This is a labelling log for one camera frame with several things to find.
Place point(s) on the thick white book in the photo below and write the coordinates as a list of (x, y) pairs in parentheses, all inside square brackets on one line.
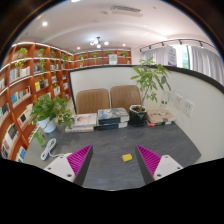
[(78, 129)]

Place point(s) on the small tree in black pot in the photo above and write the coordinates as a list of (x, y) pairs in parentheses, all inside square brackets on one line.
[(137, 116)]

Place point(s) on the leafy plant in white pot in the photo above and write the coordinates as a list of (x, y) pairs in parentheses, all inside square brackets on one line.
[(48, 125)]

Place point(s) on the black track light rail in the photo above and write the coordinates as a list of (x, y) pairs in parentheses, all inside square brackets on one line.
[(176, 41)]

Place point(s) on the orange bookshelf unit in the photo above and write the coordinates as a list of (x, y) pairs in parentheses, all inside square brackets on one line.
[(23, 90)]

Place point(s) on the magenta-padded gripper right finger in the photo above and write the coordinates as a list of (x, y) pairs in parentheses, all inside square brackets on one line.
[(165, 166)]

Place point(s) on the tan padded chair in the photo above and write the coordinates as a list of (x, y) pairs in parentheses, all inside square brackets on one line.
[(125, 96), (92, 100)]

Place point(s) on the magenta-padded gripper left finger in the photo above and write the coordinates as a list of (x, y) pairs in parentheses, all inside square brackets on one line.
[(60, 166)]

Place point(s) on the dark blue thick book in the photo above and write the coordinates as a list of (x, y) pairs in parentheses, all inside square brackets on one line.
[(111, 126)]

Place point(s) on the white wall socket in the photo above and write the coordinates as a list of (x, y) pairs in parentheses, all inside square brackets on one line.
[(178, 101), (188, 108)]

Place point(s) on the clear sign stand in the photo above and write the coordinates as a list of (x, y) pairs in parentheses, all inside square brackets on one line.
[(165, 101)]

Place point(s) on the ceiling air vent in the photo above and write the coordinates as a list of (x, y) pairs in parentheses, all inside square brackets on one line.
[(126, 10)]

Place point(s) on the white curtain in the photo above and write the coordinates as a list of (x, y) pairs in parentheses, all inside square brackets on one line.
[(203, 63)]

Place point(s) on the red spine book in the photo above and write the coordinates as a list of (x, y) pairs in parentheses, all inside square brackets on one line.
[(158, 124)]

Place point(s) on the ceiling globe chandelier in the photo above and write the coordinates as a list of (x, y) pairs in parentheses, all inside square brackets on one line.
[(98, 42)]

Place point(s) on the small yellow charger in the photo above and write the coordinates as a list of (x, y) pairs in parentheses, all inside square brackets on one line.
[(127, 157)]

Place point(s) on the recessed ceiling lights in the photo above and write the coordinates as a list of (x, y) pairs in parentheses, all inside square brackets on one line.
[(44, 24)]

